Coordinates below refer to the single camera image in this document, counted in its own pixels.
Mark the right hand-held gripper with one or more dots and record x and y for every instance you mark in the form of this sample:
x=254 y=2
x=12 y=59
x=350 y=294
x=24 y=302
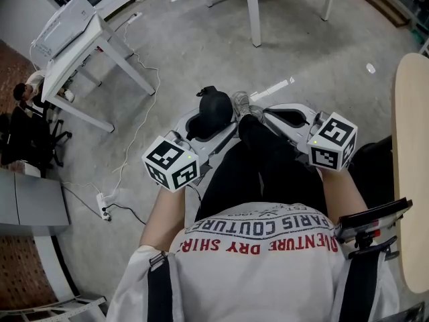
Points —
x=332 y=143

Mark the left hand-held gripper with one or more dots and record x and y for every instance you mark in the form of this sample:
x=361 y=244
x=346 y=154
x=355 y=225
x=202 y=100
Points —
x=171 y=163

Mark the person's right forearm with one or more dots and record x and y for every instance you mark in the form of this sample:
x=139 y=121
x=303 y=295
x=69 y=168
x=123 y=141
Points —
x=338 y=193

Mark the person's left forearm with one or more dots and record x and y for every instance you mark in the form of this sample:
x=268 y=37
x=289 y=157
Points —
x=164 y=213

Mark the grey sports shoe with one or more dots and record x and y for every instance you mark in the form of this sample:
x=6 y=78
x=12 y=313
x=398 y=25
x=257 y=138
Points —
x=257 y=113
x=240 y=102

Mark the black trousers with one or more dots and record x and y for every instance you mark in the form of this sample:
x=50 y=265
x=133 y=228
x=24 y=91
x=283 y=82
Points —
x=254 y=173

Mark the wooden table with white legs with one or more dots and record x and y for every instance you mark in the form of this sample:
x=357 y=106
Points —
x=253 y=12

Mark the light wooden round table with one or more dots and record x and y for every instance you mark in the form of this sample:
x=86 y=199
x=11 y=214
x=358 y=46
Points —
x=412 y=166

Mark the wooden steps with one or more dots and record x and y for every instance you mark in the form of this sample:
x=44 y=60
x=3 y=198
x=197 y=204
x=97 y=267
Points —
x=375 y=2

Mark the white metal table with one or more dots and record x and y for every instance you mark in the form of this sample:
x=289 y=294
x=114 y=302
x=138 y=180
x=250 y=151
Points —
x=80 y=55

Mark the white printed shirt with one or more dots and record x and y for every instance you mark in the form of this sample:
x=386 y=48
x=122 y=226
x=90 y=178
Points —
x=254 y=280

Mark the black office chair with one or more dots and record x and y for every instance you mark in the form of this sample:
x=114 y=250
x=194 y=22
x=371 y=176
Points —
x=28 y=139

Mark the white cardboard box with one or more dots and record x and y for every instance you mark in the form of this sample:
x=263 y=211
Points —
x=63 y=25

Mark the grey cabinet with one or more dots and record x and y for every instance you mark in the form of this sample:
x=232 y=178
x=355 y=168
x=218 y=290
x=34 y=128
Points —
x=33 y=200

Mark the black phone on chest mount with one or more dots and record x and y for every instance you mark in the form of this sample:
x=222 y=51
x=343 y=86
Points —
x=372 y=220

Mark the white perforated metal frame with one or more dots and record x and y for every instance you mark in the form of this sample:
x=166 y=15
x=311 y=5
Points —
x=67 y=309

